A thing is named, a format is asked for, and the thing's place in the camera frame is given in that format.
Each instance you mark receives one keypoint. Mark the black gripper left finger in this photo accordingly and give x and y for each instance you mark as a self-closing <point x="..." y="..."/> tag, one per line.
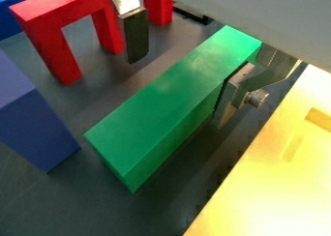
<point x="132" y="14"/>

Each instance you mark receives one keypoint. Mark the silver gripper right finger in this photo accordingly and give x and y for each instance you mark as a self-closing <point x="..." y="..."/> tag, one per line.
<point x="269" y="68"/>

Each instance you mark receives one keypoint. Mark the green rectangular block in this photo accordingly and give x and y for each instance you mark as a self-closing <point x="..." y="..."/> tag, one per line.
<point x="137" y="136"/>

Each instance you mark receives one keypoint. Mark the yellow slotted board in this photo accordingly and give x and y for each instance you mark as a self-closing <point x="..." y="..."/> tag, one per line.
<point x="276" y="192"/>

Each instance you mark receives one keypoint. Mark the blue flat block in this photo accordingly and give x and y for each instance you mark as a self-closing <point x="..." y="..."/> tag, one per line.
<point x="9" y="26"/>

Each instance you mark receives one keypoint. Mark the purple stepped block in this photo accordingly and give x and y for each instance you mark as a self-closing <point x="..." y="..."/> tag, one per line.
<point x="30" y="128"/>

